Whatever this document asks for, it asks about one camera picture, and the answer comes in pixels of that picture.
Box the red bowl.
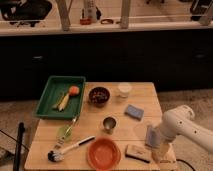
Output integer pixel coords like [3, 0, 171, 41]
[87, 138, 121, 171]

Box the black pole stand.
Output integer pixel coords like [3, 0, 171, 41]
[13, 122, 25, 171]

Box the dark bowl with beans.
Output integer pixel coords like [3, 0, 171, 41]
[89, 87, 110, 107]

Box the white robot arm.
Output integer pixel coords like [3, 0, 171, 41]
[152, 105, 213, 163]

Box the small metal cup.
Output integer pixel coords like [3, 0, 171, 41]
[103, 117, 116, 134]

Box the green plastic tray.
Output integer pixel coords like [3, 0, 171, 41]
[35, 76, 86, 120]

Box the white dish brush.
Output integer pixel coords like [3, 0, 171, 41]
[47, 136, 95, 162]

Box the red round object on shelf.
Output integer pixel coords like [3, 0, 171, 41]
[80, 18, 92, 25]

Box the black office chair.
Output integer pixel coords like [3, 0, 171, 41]
[0, 0, 52, 27]

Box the tan wooden gripper body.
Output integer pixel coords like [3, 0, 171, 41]
[152, 141, 170, 163]

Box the blue sponge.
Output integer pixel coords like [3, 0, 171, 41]
[124, 105, 144, 120]

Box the white cup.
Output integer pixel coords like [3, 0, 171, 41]
[118, 82, 132, 98]

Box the black floor cable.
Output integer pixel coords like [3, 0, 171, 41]
[175, 158, 197, 171]

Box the wooden block eraser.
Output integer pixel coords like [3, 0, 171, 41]
[125, 144, 151, 163]

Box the blue-grey towel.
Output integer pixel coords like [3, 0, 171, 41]
[145, 125, 160, 148]

